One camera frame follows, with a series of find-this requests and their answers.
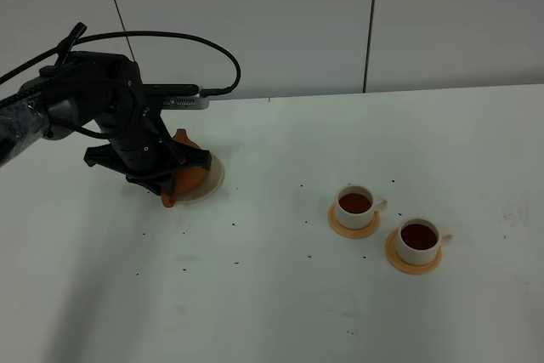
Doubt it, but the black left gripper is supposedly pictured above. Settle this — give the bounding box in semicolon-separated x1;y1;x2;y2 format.
40;52;212;176

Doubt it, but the brown clay teapot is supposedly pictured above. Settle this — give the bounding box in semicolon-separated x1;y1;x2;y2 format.
159;127;207;208

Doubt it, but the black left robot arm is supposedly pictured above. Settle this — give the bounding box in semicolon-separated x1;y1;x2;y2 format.
1;52;212;179

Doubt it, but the beige round teapot saucer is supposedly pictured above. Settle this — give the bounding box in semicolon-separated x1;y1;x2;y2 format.
176;153;225;203

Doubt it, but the white teacup far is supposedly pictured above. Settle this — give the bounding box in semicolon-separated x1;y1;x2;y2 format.
333;184;388;230

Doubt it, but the white teacup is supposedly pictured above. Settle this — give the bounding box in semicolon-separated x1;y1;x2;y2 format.
395;218;453;266
333;184;388;230

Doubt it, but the wooden coaster far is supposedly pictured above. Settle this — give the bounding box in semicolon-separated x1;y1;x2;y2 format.
328;205;381;239

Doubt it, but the wooden coaster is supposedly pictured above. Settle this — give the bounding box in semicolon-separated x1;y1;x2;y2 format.
385;231;442;275
328;205;381;239

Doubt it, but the wooden coaster near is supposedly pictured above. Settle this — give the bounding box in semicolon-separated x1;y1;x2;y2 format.
385;231;442;275

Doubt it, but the white teacup near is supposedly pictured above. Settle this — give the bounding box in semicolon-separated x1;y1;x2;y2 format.
395;218;453;266

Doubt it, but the black braided cable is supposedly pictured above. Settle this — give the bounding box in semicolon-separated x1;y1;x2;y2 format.
0;22;241;105

